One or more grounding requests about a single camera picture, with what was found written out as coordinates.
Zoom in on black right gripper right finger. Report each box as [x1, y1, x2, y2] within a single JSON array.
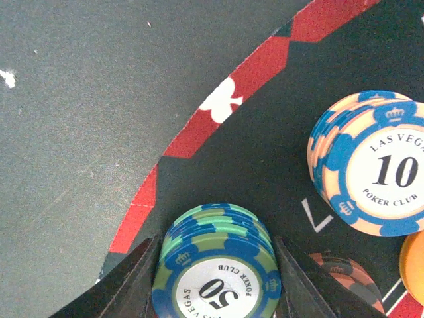
[[273, 236, 385, 317]]

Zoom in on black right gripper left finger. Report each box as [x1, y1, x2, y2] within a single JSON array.
[[52, 235, 162, 318]]

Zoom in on green chips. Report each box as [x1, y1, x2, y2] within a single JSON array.
[[152, 203, 283, 317]]

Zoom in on brown chip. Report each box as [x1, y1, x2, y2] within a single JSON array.
[[309, 253, 386, 315]]

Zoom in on round red black poker mat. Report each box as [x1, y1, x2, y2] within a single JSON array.
[[100, 1, 423, 317]]

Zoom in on blue white chips seat seven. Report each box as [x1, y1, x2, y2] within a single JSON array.
[[307, 90, 423, 237]]

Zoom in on orange round button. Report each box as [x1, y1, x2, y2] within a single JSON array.
[[399, 231, 424, 305]]

